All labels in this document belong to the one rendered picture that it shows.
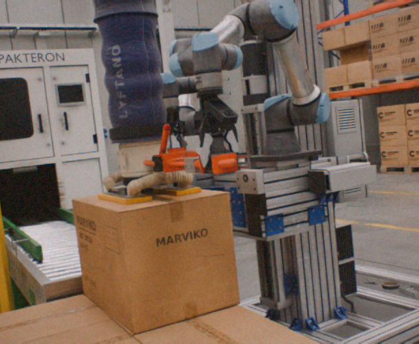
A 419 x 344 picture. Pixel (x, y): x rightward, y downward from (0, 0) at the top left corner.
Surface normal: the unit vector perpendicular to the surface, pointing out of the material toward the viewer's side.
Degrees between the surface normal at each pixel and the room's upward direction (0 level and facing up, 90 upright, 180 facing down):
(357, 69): 87
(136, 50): 78
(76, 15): 90
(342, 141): 90
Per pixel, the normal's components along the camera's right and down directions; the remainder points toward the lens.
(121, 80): -0.21, -0.19
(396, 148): -0.83, 0.02
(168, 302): 0.47, 0.02
